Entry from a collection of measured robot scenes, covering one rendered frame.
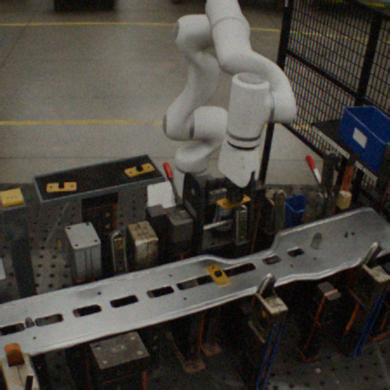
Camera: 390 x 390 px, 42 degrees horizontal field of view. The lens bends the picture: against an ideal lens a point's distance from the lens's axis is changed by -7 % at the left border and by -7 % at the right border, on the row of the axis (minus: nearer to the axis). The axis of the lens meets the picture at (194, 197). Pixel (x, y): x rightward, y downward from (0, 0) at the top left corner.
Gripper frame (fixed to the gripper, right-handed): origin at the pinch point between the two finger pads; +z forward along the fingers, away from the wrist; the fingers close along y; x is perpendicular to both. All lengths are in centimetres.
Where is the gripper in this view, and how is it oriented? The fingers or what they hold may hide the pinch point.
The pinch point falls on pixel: (235, 193)
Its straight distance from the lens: 135.4
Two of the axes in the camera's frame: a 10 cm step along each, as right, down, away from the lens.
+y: 5.8, 5.2, -6.3
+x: 8.1, -3.0, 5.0
